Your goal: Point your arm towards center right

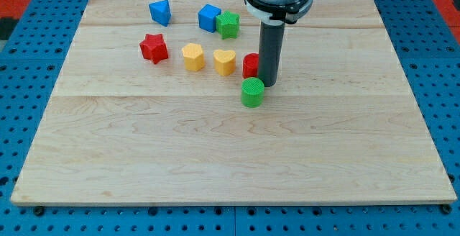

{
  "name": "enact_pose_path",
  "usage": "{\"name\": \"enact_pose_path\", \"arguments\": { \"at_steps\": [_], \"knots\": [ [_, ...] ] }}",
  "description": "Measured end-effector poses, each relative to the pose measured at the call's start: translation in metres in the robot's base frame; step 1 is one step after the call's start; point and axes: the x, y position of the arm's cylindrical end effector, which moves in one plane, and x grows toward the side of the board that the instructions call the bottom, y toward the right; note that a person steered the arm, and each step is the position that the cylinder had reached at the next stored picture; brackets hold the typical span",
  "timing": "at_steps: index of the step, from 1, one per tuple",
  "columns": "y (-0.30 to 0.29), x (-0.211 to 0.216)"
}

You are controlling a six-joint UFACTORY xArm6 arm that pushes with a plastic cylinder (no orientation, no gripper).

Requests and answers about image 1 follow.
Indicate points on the red star block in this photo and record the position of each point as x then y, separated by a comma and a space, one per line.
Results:
154, 48

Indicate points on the blue cube block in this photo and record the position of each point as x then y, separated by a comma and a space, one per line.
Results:
207, 17

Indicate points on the red cylinder block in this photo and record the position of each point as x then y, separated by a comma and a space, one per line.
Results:
250, 65

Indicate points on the light wooden board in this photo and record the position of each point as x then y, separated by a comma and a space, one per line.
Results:
340, 127

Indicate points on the green star block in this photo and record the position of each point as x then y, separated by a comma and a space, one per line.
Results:
227, 25

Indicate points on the yellow heart block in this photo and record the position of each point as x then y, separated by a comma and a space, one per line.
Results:
224, 62

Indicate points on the green cylinder block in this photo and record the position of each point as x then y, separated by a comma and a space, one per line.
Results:
252, 92

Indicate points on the yellow hexagon block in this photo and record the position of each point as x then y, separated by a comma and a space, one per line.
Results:
193, 55

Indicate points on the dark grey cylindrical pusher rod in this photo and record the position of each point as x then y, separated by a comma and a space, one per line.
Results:
270, 46

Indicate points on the blue triangular prism block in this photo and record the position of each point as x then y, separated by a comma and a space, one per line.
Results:
160, 12

